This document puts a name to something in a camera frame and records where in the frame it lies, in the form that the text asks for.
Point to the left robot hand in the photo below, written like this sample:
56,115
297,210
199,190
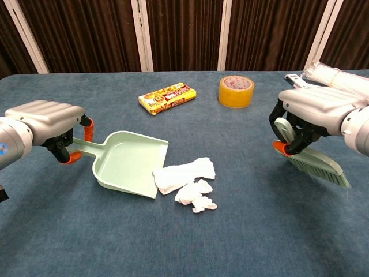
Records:
49,115

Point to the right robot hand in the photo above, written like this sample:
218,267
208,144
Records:
317,104

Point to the mint green hand broom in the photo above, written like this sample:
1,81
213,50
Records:
317,164

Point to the mint green plastic dustpan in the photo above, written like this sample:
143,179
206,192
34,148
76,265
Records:
127,164

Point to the large white tissue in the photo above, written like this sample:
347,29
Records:
178,174

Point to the small white paper scrap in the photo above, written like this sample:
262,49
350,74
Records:
206,205

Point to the white folding plastic stand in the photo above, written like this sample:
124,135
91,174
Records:
297,80

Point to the clear bag of white ties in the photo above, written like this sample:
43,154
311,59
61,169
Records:
340,76

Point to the dark brown pleated curtain panel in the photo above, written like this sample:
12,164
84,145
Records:
274,34
8,43
86,34
184,34
351,34

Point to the yellow packing tape roll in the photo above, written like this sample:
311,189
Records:
236,96

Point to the yellow red snack box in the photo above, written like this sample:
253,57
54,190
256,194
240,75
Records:
167,98

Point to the blue felt table cover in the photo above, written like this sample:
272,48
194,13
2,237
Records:
86,245

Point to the white screen frame post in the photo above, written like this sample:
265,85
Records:
143,43
29,43
224,43
320,43

